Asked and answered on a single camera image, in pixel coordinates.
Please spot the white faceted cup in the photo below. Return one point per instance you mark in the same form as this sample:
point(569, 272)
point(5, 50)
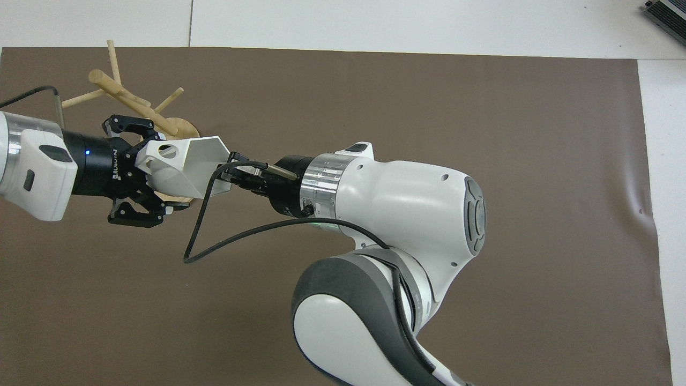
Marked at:
point(182, 166)

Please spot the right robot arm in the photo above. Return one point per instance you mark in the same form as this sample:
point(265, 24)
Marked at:
point(396, 214)

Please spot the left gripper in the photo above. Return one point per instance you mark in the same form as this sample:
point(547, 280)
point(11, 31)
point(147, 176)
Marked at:
point(96, 163)

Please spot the grey ribbed metal box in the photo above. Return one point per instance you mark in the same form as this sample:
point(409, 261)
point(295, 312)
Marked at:
point(670, 16)

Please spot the wooden cup rack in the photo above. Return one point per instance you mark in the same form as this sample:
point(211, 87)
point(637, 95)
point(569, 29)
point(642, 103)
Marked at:
point(115, 88)

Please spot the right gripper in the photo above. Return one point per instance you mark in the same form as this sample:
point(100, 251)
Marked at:
point(286, 193)

